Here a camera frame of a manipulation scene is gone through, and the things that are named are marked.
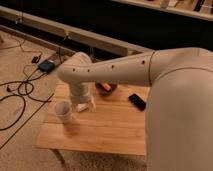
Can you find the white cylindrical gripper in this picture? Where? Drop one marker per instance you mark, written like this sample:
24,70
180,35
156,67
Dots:
79,94

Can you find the white sponge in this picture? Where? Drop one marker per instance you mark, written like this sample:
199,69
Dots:
82,107

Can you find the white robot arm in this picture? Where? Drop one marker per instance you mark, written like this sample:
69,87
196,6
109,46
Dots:
179,109

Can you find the white ceramic cup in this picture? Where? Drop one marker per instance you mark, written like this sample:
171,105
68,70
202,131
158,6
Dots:
63,111

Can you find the dark brown bowl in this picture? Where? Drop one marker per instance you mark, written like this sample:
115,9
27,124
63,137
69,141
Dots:
103,92

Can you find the orange carrot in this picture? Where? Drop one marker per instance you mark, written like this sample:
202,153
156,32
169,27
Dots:
106,86

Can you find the wooden table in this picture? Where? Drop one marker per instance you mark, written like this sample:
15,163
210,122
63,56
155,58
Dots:
116,126

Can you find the black smartphone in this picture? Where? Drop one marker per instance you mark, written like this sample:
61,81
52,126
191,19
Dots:
137,101

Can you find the teal power box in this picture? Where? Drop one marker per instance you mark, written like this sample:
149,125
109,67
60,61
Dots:
46,66

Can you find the small black adapter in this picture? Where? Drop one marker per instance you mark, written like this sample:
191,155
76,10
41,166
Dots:
35,59

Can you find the long wooden bench rail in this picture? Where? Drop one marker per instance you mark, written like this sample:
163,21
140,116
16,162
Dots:
79,35

